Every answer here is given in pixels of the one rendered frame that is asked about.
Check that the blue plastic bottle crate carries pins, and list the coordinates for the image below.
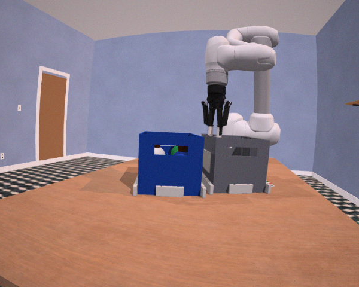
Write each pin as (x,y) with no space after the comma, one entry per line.
(170,170)

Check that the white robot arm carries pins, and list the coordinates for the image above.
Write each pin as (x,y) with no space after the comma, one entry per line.
(222,56)

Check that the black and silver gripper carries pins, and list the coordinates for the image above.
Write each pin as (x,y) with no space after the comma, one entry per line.
(216,98)

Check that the grey divided crate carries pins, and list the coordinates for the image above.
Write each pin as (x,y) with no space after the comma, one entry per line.
(222,168)

